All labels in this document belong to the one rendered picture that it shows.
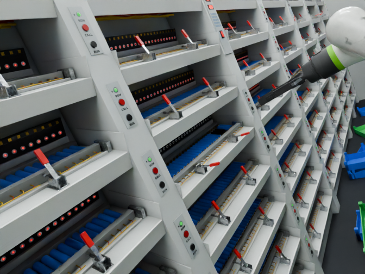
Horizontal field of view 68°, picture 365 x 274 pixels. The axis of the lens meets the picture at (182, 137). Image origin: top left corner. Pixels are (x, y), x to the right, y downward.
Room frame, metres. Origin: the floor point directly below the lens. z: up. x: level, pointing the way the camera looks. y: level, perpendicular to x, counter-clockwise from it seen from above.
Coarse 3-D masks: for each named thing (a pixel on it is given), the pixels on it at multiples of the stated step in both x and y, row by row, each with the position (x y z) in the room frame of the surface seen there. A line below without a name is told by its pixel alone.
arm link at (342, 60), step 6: (330, 48) 0.88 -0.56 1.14; (336, 48) 0.86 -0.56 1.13; (330, 54) 0.87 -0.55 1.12; (336, 54) 0.86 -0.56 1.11; (342, 54) 0.85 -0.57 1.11; (348, 54) 0.83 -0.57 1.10; (354, 54) 0.82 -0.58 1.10; (336, 60) 0.86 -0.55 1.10; (342, 60) 0.86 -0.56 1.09; (348, 60) 0.85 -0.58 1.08; (354, 60) 0.84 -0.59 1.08; (360, 60) 0.84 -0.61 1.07; (336, 66) 0.87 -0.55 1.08; (342, 66) 0.87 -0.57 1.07; (348, 66) 0.88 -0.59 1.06
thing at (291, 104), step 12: (240, 12) 1.82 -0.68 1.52; (252, 12) 1.78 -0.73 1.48; (240, 24) 1.84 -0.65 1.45; (252, 24) 1.79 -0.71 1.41; (252, 48) 1.83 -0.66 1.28; (264, 48) 1.78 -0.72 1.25; (276, 72) 1.77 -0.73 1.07; (288, 72) 1.81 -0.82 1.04; (288, 108) 1.78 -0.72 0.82; (300, 132) 1.77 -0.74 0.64; (312, 144) 1.75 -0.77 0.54; (312, 156) 1.76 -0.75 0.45; (324, 168) 1.79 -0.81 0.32; (324, 180) 1.75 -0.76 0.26; (336, 204) 1.76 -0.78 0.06
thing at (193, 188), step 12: (216, 120) 1.32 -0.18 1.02; (228, 120) 1.28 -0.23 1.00; (240, 120) 1.24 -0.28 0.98; (252, 120) 1.20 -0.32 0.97; (240, 132) 1.17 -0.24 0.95; (252, 132) 1.19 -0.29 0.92; (180, 144) 1.08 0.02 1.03; (228, 144) 1.07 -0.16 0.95; (240, 144) 1.08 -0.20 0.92; (216, 156) 0.98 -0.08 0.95; (228, 156) 0.99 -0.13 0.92; (216, 168) 0.91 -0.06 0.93; (192, 180) 0.84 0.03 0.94; (204, 180) 0.85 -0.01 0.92; (180, 192) 0.74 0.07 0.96; (192, 192) 0.79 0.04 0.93
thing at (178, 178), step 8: (232, 128) 1.17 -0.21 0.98; (224, 136) 1.09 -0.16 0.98; (216, 144) 1.03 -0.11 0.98; (224, 144) 1.05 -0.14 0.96; (208, 152) 0.98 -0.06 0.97; (200, 160) 0.94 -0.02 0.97; (184, 168) 0.88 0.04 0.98; (192, 168) 0.90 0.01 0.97; (176, 176) 0.84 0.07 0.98; (184, 176) 0.86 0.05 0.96
